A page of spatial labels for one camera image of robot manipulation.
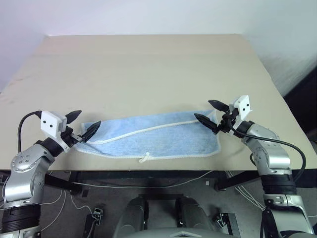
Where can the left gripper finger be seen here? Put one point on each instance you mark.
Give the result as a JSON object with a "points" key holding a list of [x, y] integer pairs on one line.
{"points": [[90, 131], [73, 116]]}

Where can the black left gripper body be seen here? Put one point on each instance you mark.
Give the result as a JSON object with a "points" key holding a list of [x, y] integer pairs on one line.
{"points": [[68, 136]]}

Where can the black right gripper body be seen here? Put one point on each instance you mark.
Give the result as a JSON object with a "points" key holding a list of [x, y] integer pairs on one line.
{"points": [[226, 122]]}

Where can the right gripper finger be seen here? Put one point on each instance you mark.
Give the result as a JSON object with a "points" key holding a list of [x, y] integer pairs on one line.
{"points": [[206, 122], [219, 106]]}

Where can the light blue towel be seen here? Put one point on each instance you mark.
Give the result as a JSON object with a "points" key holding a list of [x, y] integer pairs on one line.
{"points": [[161, 141]]}

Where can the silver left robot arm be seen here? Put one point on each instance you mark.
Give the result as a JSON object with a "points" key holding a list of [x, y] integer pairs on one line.
{"points": [[23, 178]]}

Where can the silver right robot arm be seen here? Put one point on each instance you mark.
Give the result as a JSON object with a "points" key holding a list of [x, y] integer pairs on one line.
{"points": [[275, 158]]}

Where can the black cabinet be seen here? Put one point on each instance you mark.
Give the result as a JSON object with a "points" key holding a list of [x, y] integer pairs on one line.
{"points": [[303, 104]]}

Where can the dark grey rounded shape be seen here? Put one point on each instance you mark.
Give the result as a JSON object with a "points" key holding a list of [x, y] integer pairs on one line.
{"points": [[135, 214], [192, 214]]}

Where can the grey robot torso edge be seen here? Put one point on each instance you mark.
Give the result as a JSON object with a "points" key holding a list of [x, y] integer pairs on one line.
{"points": [[178, 234]]}

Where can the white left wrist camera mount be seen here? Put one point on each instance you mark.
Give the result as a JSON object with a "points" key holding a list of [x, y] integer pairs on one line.
{"points": [[50, 124]]}

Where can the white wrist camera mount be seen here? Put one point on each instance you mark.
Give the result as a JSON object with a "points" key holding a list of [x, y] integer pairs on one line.
{"points": [[244, 105], [50, 124]]}

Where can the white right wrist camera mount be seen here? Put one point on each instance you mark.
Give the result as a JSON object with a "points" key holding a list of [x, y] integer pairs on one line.
{"points": [[244, 105]]}

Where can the black metal table frame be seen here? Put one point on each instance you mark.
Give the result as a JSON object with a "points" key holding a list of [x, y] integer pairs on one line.
{"points": [[148, 174]]}

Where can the black metal floor bracket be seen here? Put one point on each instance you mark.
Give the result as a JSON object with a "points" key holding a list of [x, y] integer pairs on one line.
{"points": [[225, 219], [95, 215]]}

